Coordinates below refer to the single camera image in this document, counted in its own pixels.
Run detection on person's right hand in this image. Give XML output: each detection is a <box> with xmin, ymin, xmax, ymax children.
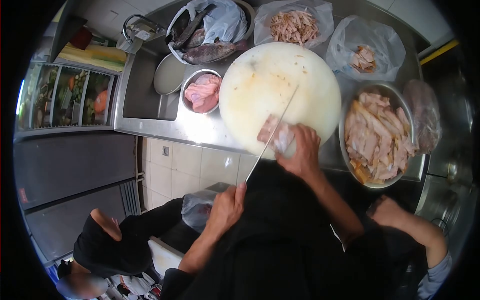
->
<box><xmin>275</xmin><ymin>124</ymin><xmax>322</xmax><ymax>179</ymax></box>

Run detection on person's left hand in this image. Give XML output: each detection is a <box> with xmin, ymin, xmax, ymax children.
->
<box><xmin>204</xmin><ymin>182</ymin><xmax>247</xmax><ymax>238</ymax></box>

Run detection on person's right thumb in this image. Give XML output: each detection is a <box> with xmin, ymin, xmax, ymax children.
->
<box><xmin>275</xmin><ymin>150</ymin><xmax>293</xmax><ymax>167</ymax></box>

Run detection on person's right fingers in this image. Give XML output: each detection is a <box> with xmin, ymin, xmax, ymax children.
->
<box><xmin>290</xmin><ymin>124</ymin><xmax>322</xmax><ymax>151</ymax></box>

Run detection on pink meat piece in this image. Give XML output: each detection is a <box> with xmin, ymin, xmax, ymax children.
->
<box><xmin>257</xmin><ymin>114</ymin><xmax>297</xmax><ymax>154</ymax></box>

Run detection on long kitchen knife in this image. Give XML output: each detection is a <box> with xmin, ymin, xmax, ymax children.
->
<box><xmin>244</xmin><ymin>85</ymin><xmax>300</xmax><ymax>184</ymax></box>

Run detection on clear plastic bag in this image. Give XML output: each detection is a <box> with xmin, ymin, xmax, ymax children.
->
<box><xmin>181</xmin><ymin>189</ymin><xmax>218</xmax><ymax>233</ymax></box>

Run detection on large metal bowl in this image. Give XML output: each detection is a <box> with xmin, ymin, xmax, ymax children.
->
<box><xmin>338</xmin><ymin>82</ymin><xmax>418</xmax><ymax>189</ymax></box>

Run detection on round white chopping board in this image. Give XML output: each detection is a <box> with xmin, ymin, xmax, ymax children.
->
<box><xmin>218</xmin><ymin>41</ymin><xmax>342</xmax><ymax>160</ymax></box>

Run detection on pile of sliced meat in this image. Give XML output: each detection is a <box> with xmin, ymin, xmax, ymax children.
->
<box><xmin>344</xmin><ymin>92</ymin><xmax>416</xmax><ymax>185</ymax></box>

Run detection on person's body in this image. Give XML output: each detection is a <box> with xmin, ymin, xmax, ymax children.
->
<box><xmin>161</xmin><ymin>161</ymin><xmax>428</xmax><ymax>300</ymax></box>

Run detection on small heap of meat slices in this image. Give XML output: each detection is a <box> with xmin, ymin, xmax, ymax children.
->
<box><xmin>349</xmin><ymin>45</ymin><xmax>377</xmax><ymax>74</ymax></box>

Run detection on white rectangular board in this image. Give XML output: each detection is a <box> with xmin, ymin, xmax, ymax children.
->
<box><xmin>147</xmin><ymin>236</ymin><xmax>185</xmax><ymax>281</ymax></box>

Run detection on pale pink raw meat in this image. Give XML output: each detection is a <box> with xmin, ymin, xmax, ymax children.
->
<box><xmin>184</xmin><ymin>73</ymin><xmax>223</xmax><ymax>114</ymax></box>

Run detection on pile of meat strips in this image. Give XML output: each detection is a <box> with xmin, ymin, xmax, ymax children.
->
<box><xmin>270</xmin><ymin>10</ymin><xmax>319</xmax><ymax>46</ymax></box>

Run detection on clear bag of dark meat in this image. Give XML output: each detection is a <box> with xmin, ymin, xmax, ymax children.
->
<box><xmin>402</xmin><ymin>79</ymin><xmax>443</xmax><ymax>155</ymax></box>

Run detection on clear bag with few slices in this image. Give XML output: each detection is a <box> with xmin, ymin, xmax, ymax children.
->
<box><xmin>325</xmin><ymin>15</ymin><xmax>406</xmax><ymax>82</ymax></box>

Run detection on small metal bowl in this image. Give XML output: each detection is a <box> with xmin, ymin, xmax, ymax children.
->
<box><xmin>181</xmin><ymin>68</ymin><xmax>223</xmax><ymax>115</ymax></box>

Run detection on clear bag with meat strips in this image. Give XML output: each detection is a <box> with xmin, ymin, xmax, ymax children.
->
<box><xmin>253</xmin><ymin>0</ymin><xmax>335</xmax><ymax>49</ymax></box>

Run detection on grey fish with reddish tail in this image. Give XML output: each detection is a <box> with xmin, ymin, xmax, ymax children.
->
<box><xmin>182</xmin><ymin>40</ymin><xmax>248</xmax><ymax>66</ymax></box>

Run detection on metal basin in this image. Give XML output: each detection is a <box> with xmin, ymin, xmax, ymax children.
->
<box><xmin>230</xmin><ymin>0</ymin><xmax>256</xmax><ymax>40</ymax></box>

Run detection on steel sink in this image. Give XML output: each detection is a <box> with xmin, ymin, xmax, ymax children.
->
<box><xmin>122</xmin><ymin>47</ymin><xmax>181</xmax><ymax>122</ymax></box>

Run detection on white bag holding fish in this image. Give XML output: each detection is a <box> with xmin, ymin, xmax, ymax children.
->
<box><xmin>166</xmin><ymin>0</ymin><xmax>249</xmax><ymax>65</ymax></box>

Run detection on small grey fish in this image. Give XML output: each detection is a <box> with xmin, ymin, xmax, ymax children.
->
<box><xmin>184</xmin><ymin>28</ymin><xmax>207</xmax><ymax>50</ymax></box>

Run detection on dark slim fish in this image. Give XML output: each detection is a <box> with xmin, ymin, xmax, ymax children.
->
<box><xmin>170</xmin><ymin>4</ymin><xmax>217</xmax><ymax>50</ymax></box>

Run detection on steel fridge cabinet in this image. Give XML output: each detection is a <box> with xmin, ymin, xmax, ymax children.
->
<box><xmin>13</xmin><ymin>131</ymin><xmax>145</xmax><ymax>263</ymax></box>

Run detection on metal tap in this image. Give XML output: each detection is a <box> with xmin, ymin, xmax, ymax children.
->
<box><xmin>116</xmin><ymin>14</ymin><xmax>166</xmax><ymax>54</ymax></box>

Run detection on glass display fridge with vegetables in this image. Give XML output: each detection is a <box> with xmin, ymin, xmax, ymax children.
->
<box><xmin>15</xmin><ymin>62</ymin><xmax>121</xmax><ymax>132</ymax></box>

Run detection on yellow cloth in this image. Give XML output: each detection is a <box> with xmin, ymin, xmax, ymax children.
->
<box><xmin>58</xmin><ymin>43</ymin><xmax>128</xmax><ymax>73</ymax></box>

